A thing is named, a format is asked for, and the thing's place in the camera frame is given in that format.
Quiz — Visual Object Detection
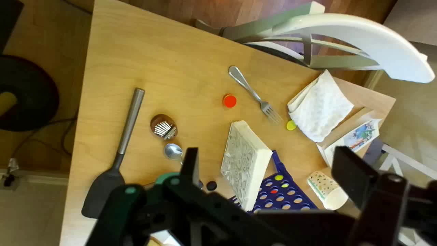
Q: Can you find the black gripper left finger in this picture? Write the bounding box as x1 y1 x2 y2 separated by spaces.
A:
179 146 202 187

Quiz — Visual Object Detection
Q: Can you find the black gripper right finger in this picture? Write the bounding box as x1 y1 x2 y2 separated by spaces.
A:
331 144 380 211

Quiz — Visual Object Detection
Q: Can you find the silver metal spoon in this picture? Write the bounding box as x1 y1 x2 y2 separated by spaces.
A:
163 141 186 161

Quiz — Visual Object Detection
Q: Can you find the dotted paper cup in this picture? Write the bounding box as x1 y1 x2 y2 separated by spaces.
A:
306 169 350 211

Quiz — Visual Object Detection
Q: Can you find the printed paper packet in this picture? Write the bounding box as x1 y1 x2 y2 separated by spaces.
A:
318 113 385 167

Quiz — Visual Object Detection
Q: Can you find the small brown round object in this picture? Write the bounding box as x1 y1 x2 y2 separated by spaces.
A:
149 113 179 141

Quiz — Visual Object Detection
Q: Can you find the blue connect four grid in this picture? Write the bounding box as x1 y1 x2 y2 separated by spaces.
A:
230 148 320 214

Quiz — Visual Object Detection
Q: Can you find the orange bottle cap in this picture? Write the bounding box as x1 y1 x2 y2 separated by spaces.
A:
221 91 239 109

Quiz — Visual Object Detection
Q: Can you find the white folded cloth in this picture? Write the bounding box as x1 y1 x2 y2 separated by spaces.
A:
286 68 355 143

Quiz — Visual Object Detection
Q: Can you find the silver metal fork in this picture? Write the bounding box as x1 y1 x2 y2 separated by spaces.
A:
227 64 283 122

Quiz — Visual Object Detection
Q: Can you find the white wooden chair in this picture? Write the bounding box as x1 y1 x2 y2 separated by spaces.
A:
190 0 437 85

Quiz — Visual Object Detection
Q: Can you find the black round floor base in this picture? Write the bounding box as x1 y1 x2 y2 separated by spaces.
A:
0 53 62 133

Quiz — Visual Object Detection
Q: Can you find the white furniture frame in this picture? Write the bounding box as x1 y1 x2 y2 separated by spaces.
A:
380 143 437 181

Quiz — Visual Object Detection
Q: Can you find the black spatula metal handle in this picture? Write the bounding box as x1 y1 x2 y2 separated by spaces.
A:
81 87 146 219

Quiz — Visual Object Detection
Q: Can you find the black floor cable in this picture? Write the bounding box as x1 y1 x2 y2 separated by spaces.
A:
3 114 79 188

